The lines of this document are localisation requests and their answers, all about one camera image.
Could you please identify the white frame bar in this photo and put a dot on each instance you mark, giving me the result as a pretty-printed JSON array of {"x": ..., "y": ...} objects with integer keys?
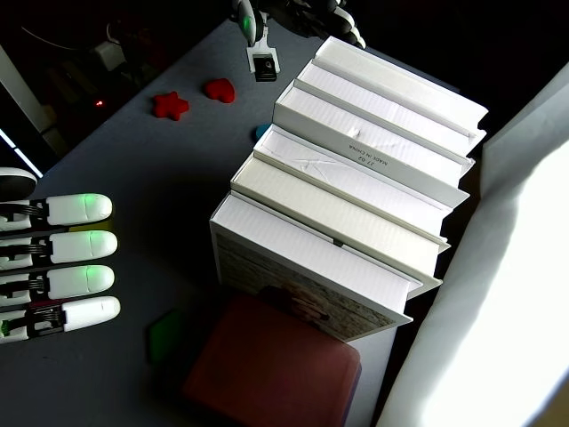
[{"x": 20, "y": 115}]

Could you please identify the white power adapter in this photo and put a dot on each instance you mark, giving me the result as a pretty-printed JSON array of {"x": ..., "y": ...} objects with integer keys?
[{"x": 106, "y": 54}]

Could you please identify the white book with photo cover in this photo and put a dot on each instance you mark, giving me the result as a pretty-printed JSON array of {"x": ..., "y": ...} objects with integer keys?
[{"x": 311, "y": 262}]

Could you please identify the white book with scratched pages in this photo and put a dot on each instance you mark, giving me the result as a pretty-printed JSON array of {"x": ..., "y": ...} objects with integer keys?
[{"x": 333, "y": 171}]

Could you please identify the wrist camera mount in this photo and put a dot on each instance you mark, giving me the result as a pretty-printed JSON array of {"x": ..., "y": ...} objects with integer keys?
[{"x": 264, "y": 64}]

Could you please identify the dark red book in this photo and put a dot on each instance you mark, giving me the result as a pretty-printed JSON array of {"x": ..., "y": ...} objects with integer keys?
[{"x": 271, "y": 364}]

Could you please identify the power strip with red light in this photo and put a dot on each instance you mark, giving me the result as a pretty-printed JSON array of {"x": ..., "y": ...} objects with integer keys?
[{"x": 98, "y": 103}]

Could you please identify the red star block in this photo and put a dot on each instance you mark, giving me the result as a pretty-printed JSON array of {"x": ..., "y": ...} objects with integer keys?
[{"x": 170, "y": 106}]

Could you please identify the green hexagon block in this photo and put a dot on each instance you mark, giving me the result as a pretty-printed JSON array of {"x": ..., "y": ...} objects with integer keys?
[{"x": 164, "y": 335}]

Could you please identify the grey table cloth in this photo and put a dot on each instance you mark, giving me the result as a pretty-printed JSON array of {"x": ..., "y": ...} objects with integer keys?
[{"x": 133, "y": 178}]

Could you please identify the red heart block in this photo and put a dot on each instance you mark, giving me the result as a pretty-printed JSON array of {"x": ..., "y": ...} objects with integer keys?
[{"x": 220, "y": 89}]

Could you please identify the large white board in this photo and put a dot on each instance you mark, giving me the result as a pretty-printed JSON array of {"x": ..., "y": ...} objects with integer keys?
[{"x": 498, "y": 289}]

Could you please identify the blue round block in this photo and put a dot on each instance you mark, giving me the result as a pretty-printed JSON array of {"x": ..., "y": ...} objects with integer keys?
[{"x": 260, "y": 132}]

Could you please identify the white book with small print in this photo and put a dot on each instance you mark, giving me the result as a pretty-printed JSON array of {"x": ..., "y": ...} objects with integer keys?
[{"x": 355, "y": 133}]

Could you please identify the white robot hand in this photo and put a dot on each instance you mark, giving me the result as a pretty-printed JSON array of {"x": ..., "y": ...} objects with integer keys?
[
  {"x": 344, "y": 18},
  {"x": 75, "y": 209}
]

